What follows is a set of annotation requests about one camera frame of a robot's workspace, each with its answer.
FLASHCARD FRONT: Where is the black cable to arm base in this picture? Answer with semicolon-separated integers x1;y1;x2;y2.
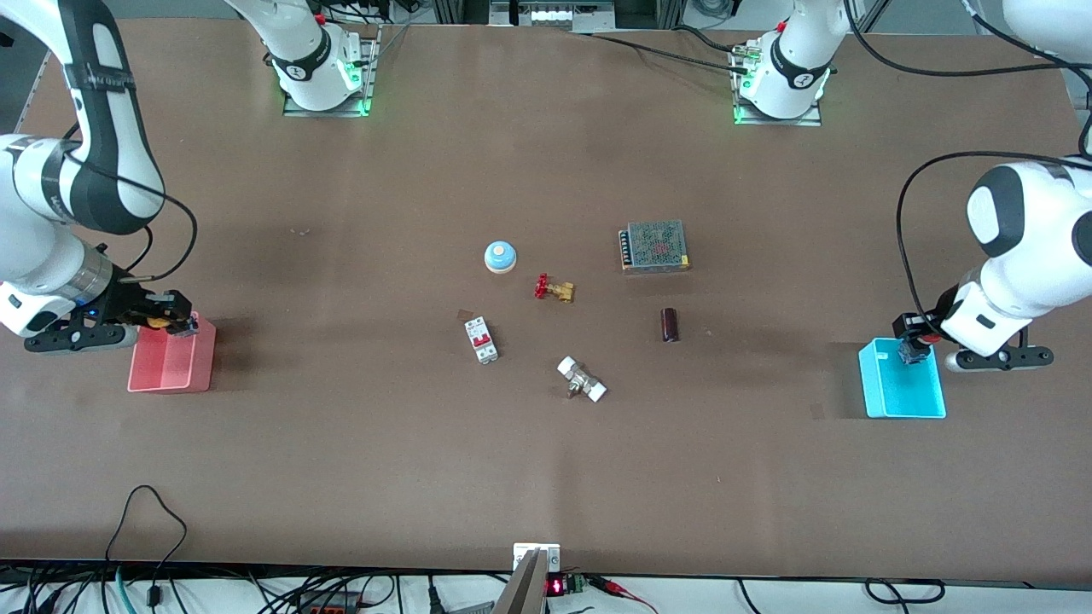
570;24;753;74

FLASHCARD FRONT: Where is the metal mesh power supply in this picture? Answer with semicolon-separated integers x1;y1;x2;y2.
619;219;692;274

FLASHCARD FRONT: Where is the grey camera pole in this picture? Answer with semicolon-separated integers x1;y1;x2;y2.
492;548;548;614

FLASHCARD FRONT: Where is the white red circuit breaker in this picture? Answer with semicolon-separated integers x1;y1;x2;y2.
463;316;500;365

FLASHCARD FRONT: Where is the white-capped metal fitting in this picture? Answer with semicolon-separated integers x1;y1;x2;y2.
556;356;608;404

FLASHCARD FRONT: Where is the pink plastic box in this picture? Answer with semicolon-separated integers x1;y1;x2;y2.
127;311;217;394

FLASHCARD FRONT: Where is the cyan plastic box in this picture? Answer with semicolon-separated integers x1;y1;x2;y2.
857;337;948;420

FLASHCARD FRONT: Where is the black looped thin cable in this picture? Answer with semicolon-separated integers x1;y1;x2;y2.
104;484;189;614

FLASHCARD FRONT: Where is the white metal bracket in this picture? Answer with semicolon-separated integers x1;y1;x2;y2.
512;542;562;575

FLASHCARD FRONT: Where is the black coiled cable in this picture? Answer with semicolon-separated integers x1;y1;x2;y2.
864;577;947;605

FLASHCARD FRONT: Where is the red clip lead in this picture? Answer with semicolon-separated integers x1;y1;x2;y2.
587;575;659;614

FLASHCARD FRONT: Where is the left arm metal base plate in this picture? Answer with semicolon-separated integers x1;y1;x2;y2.
730;41;823;128

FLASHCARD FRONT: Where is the red push button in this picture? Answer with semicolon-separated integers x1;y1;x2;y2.
899;333;944;367

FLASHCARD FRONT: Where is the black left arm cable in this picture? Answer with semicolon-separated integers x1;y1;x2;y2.
843;0;1092;335

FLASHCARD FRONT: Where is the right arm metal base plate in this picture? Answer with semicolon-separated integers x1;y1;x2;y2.
282;24;381;119

